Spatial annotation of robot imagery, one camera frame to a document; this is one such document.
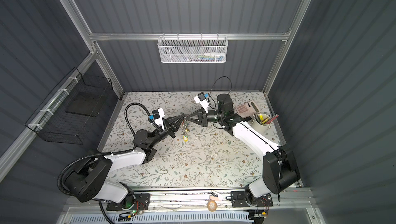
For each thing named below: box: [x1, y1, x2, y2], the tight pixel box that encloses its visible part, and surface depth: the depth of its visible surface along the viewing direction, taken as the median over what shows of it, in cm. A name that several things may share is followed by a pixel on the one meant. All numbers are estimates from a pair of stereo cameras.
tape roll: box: [207, 199, 218, 213], surface depth 74 cm
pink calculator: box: [235, 100, 261, 119], surface depth 110 cm
